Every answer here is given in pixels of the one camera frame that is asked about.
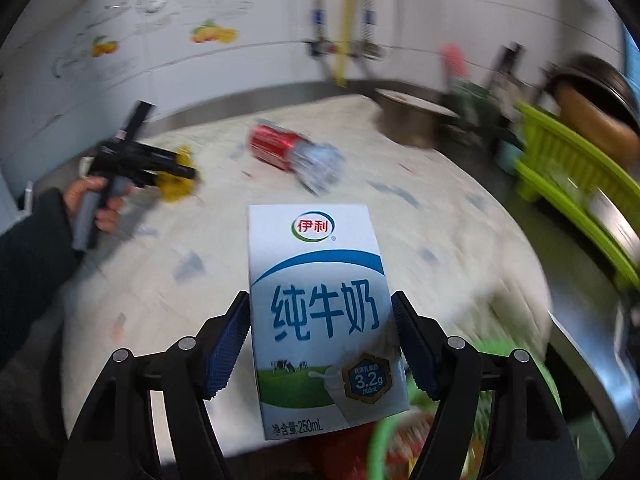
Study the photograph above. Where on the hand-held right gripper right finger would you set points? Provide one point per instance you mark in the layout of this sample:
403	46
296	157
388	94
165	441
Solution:
412	345

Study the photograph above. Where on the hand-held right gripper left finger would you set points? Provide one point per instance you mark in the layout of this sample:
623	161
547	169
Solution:
227	350

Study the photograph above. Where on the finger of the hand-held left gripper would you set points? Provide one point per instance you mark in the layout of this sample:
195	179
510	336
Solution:
172	176
170	156

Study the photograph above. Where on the yellow plastic wrapper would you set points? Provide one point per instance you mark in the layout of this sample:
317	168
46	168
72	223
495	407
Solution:
175	187

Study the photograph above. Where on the green plastic basket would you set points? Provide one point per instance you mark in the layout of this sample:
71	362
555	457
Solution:
390	440

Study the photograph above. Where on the white and blue milk carton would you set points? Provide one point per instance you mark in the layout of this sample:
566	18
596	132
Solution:
320	310

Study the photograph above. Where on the person's left forearm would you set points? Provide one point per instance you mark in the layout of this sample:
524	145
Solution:
30	270

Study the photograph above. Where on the person's left hand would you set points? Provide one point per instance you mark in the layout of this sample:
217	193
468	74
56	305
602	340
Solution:
80	195

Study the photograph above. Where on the white quilted blanket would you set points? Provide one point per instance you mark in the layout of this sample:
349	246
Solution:
175	285

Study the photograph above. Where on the crushed red soda can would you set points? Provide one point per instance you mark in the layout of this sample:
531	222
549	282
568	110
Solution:
275	145

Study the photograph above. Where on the red plastic stool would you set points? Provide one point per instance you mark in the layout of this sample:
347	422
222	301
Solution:
340	452

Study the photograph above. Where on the teal cup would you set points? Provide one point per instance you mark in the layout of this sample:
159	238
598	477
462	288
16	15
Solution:
511	156

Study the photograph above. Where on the metal pot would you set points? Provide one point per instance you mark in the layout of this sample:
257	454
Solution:
410	117

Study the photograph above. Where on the green dish rack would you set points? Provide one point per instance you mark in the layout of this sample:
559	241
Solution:
575	175

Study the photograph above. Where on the steel cleaver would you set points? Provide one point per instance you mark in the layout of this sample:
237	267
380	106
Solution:
605	205

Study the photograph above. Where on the green glass jar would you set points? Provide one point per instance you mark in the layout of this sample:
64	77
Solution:
472	105

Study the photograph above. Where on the pink brush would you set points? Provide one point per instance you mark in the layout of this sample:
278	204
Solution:
454	62

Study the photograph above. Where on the brown pot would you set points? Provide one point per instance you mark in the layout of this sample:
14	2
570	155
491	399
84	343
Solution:
590	115

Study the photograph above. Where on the black wok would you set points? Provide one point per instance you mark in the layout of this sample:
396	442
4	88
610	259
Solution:
600	75

